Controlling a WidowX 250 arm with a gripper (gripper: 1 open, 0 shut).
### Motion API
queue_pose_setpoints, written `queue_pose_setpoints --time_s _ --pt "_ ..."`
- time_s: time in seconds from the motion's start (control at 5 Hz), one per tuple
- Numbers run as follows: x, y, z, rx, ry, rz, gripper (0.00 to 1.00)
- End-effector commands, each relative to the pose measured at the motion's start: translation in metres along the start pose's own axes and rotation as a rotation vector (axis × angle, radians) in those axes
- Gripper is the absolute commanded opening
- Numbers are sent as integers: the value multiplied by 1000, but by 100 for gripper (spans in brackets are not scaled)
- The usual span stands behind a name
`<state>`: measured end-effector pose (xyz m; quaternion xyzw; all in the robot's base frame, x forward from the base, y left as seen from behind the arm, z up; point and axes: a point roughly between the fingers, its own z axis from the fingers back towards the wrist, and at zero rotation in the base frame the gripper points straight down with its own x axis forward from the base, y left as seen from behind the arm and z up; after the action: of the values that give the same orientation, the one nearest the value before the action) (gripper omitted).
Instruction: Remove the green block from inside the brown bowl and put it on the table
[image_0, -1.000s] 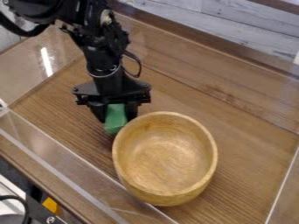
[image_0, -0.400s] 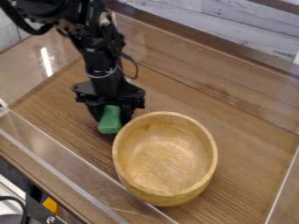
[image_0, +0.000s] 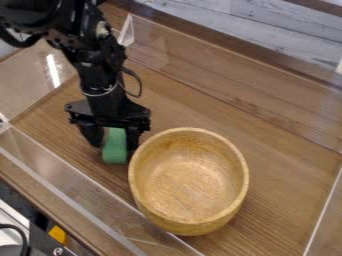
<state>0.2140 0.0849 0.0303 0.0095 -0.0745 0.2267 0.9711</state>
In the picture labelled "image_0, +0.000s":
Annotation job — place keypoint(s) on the yellow and black device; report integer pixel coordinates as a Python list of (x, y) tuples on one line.
[(45, 244)]

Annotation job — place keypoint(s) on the clear acrylic tray wall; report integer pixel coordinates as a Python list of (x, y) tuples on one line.
[(95, 216)]

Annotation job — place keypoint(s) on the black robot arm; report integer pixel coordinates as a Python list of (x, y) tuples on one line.
[(73, 27)]

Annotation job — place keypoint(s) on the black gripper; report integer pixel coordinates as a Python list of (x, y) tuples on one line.
[(108, 109)]

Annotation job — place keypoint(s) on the brown wooden bowl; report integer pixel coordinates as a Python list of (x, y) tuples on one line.
[(188, 179)]

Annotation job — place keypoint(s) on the green rectangular block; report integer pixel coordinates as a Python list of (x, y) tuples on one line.
[(113, 151)]

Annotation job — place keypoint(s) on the clear acrylic corner bracket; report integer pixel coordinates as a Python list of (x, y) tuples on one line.
[(125, 37)]

